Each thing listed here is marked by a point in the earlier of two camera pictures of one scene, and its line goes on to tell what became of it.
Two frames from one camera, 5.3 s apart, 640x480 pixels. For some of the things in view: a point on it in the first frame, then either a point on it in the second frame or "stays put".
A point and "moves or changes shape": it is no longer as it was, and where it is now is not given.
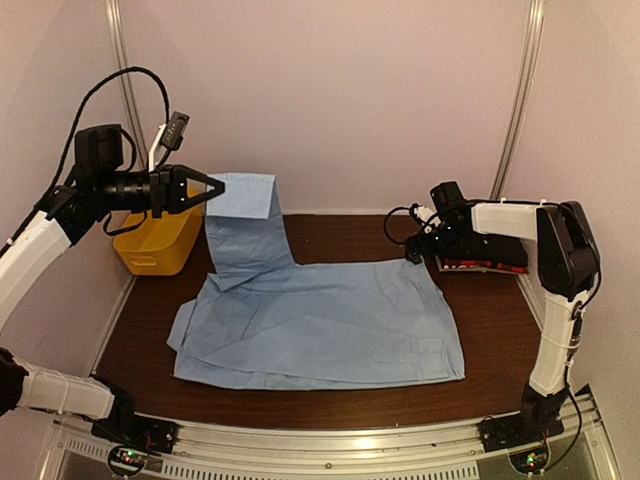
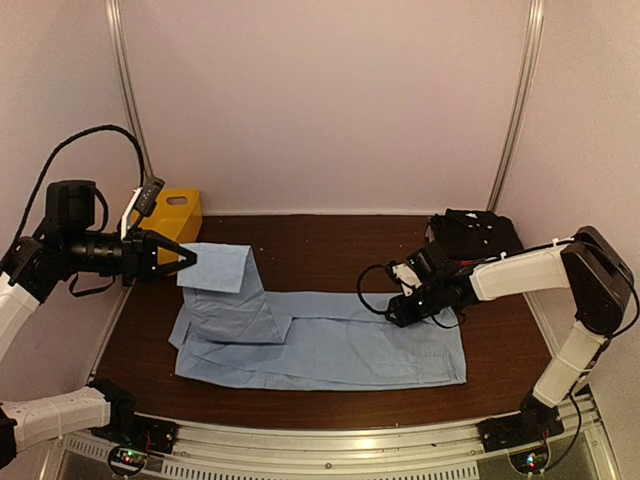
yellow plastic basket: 164,244 stays put
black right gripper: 415,248 -> 405,317
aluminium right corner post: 522,102 stays put
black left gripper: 168,192 -> 137,256
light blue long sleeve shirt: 269,322 moves or changes shape
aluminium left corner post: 121,45 stays put
